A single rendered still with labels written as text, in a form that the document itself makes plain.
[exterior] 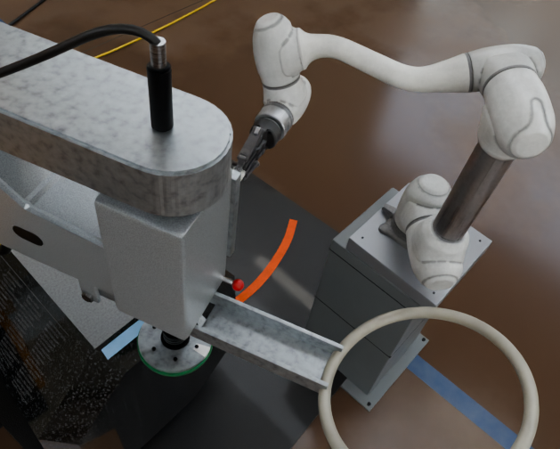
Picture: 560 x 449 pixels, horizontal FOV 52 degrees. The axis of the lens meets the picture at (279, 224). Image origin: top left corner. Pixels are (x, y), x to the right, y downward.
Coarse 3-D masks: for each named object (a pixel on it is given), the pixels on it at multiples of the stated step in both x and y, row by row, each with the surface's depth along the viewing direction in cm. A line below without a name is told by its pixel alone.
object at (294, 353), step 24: (216, 312) 150; (240, 312) 150; (264, 312) 147; (192, 336) 146; (216, 336) 141; (240, 336) 147; (264, 336) 147; (288, 336) 148; (312, 336) 143; (264, 360) 139; (288, 360) 143; (312, 360) 144; (312, 384) 137
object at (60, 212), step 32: (0, 160) 123; (0, 192) 125; (32, 192) 126; (64, 192) 129; (96, 192) 130; (0, 224) 136; (32, 224) 129; (64, 224) 125; (96, 224) 125; (32, 256) 141; (64, 256) 134; (96, 256) 127; (96, 288) 145
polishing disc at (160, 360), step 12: (144, 324) 167; (144, 336) 165; (156, 336) 165; (144, 348) 162; (156, 348) 163; (168, 348) 163; (180, 348) 163; (192, 348) 164; (144, 360) 161; (156, 360) 160; (168, 360) 161; (180, 360) 161; (192, 360) 162; (204, 360) 164; (156, 372) 161; (168, 372) 160; (180, 372) 160
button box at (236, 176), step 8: (232, 176) 121; (240, 176) 123; (232, 184) 122; (232, 192) 124; (232, 200) 126; (232, 208) 128; (232, 216) 130; (232, 224) 133; (232, 232) 135; (232, 240) 138; (232, 248) 142
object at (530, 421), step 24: (408, 312) 147; (432, 312) 145; (456, 312) 143; (360, 336) 146; (504, 336) 136; (336, 360) 142; (528, 384) 125; (528, 408) 121; (336, 432) 128; (528, 432) 117
